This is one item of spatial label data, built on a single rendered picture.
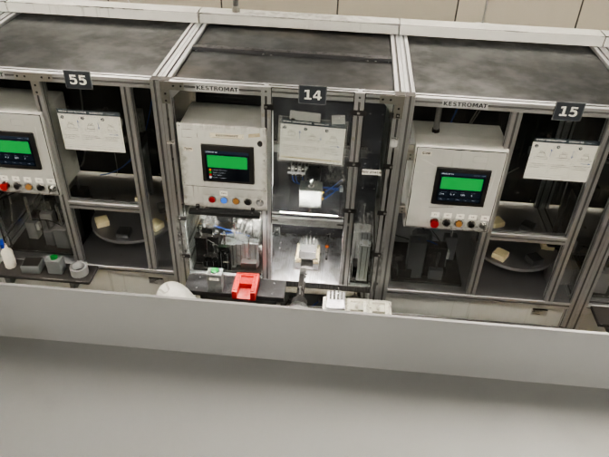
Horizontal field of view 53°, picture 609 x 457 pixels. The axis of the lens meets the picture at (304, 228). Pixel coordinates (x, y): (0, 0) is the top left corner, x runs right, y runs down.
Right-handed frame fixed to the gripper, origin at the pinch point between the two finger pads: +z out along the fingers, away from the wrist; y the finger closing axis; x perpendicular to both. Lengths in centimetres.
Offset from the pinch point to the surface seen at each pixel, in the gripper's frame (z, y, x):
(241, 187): 20, 38, 33
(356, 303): 10.2, -23.2, -28.7
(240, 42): 80, 89, 42
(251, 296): 3.4, -18.0, 26.5
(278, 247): 50, -21, 18
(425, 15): 380, 18, -86
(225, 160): 18, 54, 40
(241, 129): 20, 70, 32
